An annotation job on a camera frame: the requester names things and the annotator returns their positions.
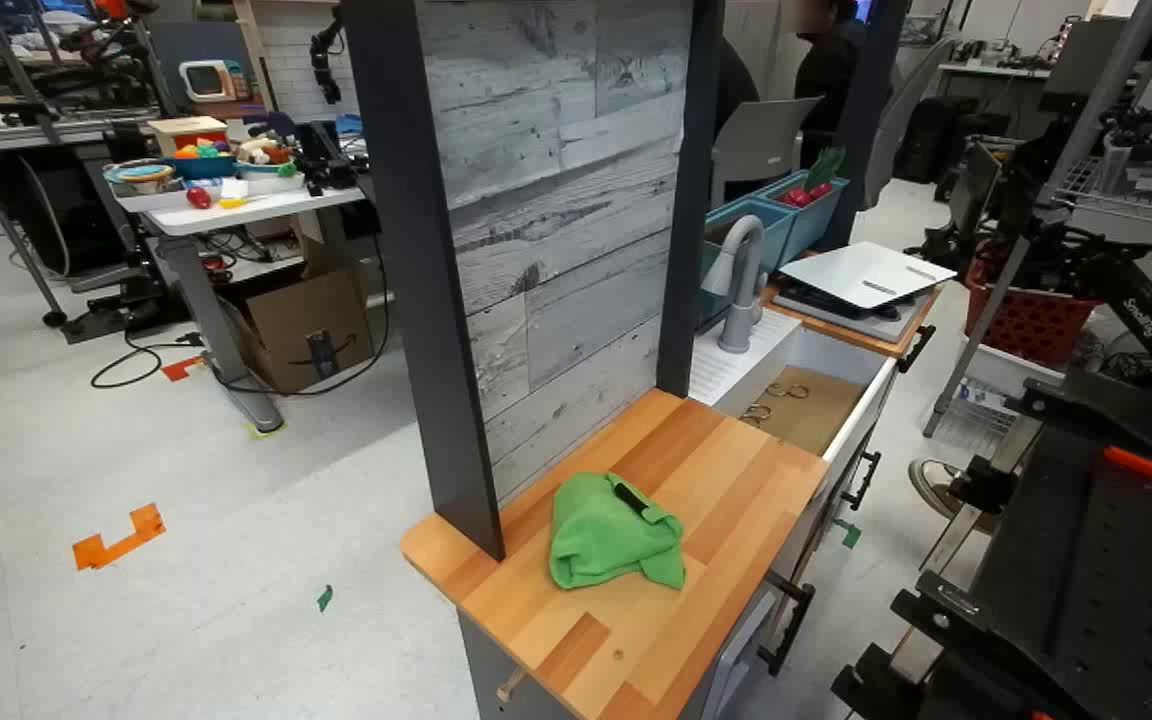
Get gray chair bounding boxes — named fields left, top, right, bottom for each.
left=709, top=90, right=828, bottom=209

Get green cloth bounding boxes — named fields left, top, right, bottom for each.
left=546, top=468, right=694, bottom=595

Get black tripod stand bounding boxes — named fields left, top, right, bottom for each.
left=915, top=0, right=1152, bottom=444

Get cardboard sink liner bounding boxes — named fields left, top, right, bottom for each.
left=734, top=364, right=873, bottom=461

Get gray toy faucet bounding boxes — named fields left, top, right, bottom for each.
left=714, top=211, right=775, bottom=360

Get wooden toy box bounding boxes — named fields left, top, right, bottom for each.
left=144, top=111, right=233, bottom=161

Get black floor cable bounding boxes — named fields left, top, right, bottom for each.
left=85, top=326, right=209, bottom=397

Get shoe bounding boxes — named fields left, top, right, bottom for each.
left=903, top=452, right=976, bottom=524

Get black drawer handle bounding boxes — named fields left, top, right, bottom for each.
left=838, top=446, right=883, bottom=520
left=893, top=320, right=942, bottom=375
left=751, top=566, right=821, bottom=678

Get small white screen device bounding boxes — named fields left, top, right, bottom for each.
left=174, top=51, right=255, bottom=107

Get orange clamp handle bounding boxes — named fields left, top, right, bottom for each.
left=1097, top=439, right=1152, bottom=489

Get orange floor tape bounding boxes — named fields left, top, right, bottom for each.
left=70, top=501, right=174, bottom=575

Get white desk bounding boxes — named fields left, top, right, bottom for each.
left=103, top=168, right=377, bottom=439

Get wooden board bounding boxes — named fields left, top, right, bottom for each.
left=762, top=284, right=946, bottom=364

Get dark blue kitchen post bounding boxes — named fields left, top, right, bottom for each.
left=824, top=0, right=915, bottom=253

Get white tray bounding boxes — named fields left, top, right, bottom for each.
left=775, top=236, right=959, bottom=320

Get gray wood pattern back panel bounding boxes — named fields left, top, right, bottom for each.
left=413, top=0, right=695, bottom=506

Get red floor tape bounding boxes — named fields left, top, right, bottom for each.
left=161, top=349, right=209, bottom=387

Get red plastic crate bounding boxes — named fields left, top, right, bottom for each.
left=959, top=242, right=1099, bottom=370

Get teal storage bin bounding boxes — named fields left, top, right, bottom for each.
left=702, top=195, right=801, bottom=326
left=764, top=173, right=857, bottom=267

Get wooden top toy kitchen counter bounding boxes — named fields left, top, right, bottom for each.
left=396, top=311, right=946, bottom=720

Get white toy sink basin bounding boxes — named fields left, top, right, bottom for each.
left=683, top=307, right=903, bottom=471

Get narrow dark kitchen post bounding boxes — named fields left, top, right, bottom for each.
left=654, top=0, right=727, bottom=399

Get wide dark kitchen post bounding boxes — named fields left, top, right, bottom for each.
left=340, top=0, right=513, bottom=563

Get person in dark clothes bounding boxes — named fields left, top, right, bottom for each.
left=787, top=0, right=878, bottom=173

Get cardboard box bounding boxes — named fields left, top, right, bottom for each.
left=221, top=254, right=381, bottom=399

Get red items in bin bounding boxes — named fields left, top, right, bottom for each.
left=782, top=180, right=838, bottom=211

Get black cart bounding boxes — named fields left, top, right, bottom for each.
left=828, top=364, right=1152, bottom=720

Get blue toy bowl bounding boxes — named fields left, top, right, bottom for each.
left=170, top=146, right=240, bottom=184

